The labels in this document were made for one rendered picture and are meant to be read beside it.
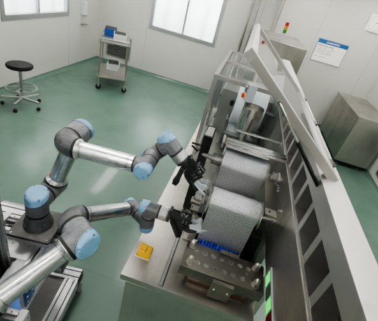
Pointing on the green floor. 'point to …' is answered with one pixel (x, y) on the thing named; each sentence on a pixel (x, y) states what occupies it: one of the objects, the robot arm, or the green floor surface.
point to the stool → (20, 81)
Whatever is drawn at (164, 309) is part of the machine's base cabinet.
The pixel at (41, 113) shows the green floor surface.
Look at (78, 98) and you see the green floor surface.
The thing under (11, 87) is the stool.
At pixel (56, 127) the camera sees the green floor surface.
